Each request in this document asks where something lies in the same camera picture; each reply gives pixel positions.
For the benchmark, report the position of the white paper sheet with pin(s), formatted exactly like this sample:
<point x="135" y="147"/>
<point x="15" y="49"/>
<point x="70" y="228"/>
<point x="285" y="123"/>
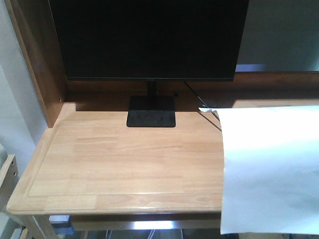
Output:
<point x="271" y="170"/>

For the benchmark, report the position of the wooden desk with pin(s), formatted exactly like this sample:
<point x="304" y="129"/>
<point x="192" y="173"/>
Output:
<point x="90" y="164"/>

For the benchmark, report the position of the black computer monitor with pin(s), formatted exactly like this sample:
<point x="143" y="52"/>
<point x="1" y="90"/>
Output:
<point x="149" y="41"/>

